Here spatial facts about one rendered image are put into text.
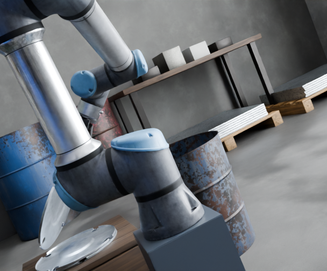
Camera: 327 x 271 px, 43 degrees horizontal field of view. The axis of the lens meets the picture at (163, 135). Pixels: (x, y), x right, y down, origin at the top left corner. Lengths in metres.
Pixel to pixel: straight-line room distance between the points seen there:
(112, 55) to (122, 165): 0.32
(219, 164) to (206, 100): 3.16
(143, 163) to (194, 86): 3.90
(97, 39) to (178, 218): 0.46
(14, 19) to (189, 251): 0.59
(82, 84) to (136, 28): 3.48
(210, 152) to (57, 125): 0.86
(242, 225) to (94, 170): 0.97
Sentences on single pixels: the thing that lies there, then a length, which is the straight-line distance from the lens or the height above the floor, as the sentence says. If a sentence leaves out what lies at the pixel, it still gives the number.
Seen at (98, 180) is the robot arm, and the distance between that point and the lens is 0.91.
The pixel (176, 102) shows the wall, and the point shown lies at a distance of 4.63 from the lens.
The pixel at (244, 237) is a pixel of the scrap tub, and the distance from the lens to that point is 1.77.
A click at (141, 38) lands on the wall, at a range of 4.62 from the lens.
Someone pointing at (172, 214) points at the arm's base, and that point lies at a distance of 0.90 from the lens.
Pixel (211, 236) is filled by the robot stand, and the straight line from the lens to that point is 0.91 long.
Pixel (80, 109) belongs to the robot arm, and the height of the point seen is 0.78.
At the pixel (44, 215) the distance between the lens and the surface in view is 1.32.
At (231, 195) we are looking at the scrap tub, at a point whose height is 0.23.
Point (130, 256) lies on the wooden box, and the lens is 1.33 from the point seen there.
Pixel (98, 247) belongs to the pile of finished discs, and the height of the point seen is 0.37.
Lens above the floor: 0.75
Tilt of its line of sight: 6 degrees down
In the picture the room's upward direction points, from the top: 23 degrees counter-clockwise
